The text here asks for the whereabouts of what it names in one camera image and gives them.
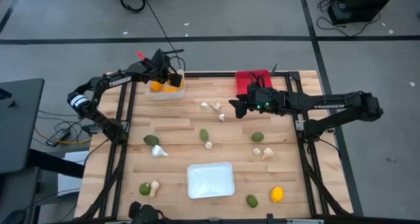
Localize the white plastic basket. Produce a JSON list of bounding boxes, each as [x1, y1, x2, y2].
[[186, 161, 236, 200]]

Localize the red plastic basket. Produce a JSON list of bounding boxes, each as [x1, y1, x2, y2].
[[234, 69, 274, 96]]

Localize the black chair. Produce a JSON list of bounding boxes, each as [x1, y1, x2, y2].
[[0, 209, 27, 224]]

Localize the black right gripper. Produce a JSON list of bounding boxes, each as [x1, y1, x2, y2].
[[228, 83, 285, 120]]

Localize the clear plastic basket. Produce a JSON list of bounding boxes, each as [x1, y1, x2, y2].
[[146, 68, 186, 101]]

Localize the tangled black cable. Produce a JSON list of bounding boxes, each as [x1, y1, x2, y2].
[[316, 0, 381, 37]]

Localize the black aluminium frame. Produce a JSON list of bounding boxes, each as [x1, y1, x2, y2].
[[77, 70, 354, 224]]

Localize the black power adapter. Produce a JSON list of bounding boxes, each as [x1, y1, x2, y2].
[[45, 127, 72, 148]]

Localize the black equipment cabinet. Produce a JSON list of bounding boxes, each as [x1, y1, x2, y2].
[[327, 0, 402, 25]]

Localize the large white garlic bulb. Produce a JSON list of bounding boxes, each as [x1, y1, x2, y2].
[[151, 144, 169, 158]]

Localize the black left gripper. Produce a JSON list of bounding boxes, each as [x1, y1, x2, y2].
[[146, 49, 184, 89]]

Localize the black rounded object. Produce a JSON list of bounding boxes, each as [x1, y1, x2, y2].
[[127, 200, 165, 224]]

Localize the coiled black cable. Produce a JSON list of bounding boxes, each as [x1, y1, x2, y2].
[[119, 0, 147, 14]]

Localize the white board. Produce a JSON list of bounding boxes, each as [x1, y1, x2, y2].
[[57, 150, 89, 197]]

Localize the grey desk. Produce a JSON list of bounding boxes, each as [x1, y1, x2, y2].
[[0, 78, 45, 175]]

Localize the black desk base bar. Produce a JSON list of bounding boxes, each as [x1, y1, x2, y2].
[[28, 148, 85, 179]]

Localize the black floor cables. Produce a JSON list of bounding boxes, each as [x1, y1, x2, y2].
[[32, 109, 96, 152]]

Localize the long black cable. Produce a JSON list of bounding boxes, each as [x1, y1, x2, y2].
[[144, 0, 186, 72]]

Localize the yellow cable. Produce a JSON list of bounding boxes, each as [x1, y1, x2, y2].
[[34, 127, 93, 145]]

